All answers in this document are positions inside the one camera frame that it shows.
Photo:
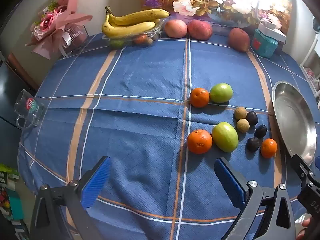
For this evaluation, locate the clear glass mug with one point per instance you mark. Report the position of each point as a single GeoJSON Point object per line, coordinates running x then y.
{"type": "Point", "coordinates": [30, 107]}

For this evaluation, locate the dark furniture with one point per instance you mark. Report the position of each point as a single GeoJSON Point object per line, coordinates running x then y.
{"type": "Point", "coordinates": [12, 92]}

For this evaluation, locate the bunch of yellow bananas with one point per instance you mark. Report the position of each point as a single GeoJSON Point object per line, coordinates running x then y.
{"type": "Point", "coordinates": [130, 28]}

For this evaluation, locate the small red-orange fruit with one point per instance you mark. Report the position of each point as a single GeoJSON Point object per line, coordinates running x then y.
{"type": "Point", "coordinates": [140, 39]}

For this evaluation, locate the large orange tangerine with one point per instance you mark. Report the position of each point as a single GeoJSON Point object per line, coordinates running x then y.
{"type": "Point", "coordinates": [199, 141]}

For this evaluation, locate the small orange tangerine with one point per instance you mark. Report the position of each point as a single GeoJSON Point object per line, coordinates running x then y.
{"type": "Point", "coordinates": [268, 148]}

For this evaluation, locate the brown longan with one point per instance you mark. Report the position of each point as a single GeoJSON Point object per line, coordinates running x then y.
{"type": "Point", "coordinates": [243, 125]}
{"type": "Point", "coordinates": [240, 112]}

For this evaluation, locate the floral painting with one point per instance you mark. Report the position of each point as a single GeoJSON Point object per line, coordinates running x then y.
{"type": "Point", "coordinates": [190, 0]}

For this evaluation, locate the clear plastic fruit container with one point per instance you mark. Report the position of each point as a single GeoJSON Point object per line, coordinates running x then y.
{"type": "Point", "coordinates": [155, 33]}

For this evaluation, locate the pinkish apple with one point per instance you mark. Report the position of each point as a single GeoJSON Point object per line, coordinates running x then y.
{"type": "Point", "coordinates": [175, 28]}

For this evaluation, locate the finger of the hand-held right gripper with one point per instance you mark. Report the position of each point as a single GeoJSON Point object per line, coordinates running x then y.
{"type": "Point", "coordinates": [301, 166]}

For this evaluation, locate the blue plaid tablecloth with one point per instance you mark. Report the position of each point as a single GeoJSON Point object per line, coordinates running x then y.
{"type": "Point", "coordinates": [150, 80]}

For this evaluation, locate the white storage rack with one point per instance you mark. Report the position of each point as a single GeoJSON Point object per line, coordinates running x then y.
{"type": "Point", "coordinates": [310, 55]}

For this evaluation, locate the dark purple plum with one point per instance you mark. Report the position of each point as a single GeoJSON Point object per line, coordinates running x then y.
{"type": "Point", "coordinates": [260, 131]}
{"type": "Point", "coordinates": [252, 118]}
{"type": "Point", "coordinates": [253, 144]}

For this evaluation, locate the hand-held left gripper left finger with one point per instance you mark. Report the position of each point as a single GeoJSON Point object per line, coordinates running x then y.
{"type": "Point", "coordinates": [97, 180]}

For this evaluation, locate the large dark red apple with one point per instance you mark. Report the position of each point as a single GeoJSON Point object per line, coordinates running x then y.
{"type": "Point", "coordinates": [238, 40]}

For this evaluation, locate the person's right hand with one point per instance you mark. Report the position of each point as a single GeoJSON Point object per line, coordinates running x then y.
{"type": "Point", "coordinates": [303, 227]}

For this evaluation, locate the pink flower bouquet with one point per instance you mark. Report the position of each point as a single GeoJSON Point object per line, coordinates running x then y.
{"type": "Point", "coordinates": [57, 22]}

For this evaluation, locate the colourful packages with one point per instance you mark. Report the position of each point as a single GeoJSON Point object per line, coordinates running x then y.
{"type": "Point", "coordinates": [10, 197]}

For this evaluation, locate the small green fruit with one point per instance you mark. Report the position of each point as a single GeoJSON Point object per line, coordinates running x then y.
{"type": "Point", "coordinates": [117, 43]}

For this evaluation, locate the teal plastic box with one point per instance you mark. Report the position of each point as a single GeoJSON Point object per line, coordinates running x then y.
{"type": "Point", "coordinates": [263, 46]}

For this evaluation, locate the round metal plate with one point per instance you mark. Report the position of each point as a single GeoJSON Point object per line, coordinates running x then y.
{"type": "Point", "coordinates": [292, 120]}

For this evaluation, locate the small brown fruit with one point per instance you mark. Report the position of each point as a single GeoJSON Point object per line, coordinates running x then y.
{"type": "Point", "coordinates": [150, 41]}

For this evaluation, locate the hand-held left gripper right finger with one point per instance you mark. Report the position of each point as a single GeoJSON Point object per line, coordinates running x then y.
{"type": "Point", "coordinates": [228, 180]}

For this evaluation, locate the pink plastic bag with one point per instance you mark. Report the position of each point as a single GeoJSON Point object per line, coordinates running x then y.
{"type": "Point", "coordinates": [312, 77]}

